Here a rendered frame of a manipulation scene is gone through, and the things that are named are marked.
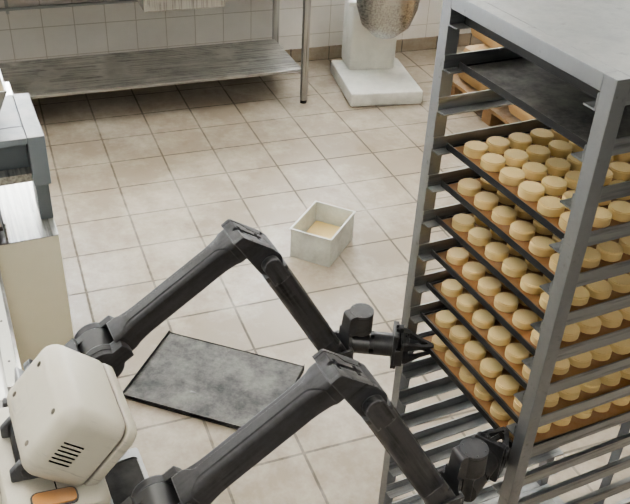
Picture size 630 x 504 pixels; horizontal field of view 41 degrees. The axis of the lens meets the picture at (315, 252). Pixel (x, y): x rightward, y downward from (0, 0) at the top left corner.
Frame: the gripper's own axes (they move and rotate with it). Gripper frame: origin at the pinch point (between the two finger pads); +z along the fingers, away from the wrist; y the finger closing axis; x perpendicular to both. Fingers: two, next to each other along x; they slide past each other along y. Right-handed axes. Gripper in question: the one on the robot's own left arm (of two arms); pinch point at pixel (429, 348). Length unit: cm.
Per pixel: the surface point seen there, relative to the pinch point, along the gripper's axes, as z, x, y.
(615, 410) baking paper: 41.6, -14.5, -1.2
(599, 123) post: 15, -34, 76
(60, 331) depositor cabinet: -115, 55, -53
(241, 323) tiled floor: -64, 124, -98
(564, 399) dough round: 27.4, -20.9, 6.5
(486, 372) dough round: 10.9, -15.9, 7.7
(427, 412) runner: 3.5, 8.8, -29.6
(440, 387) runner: 5.9, 9.5, -20.8
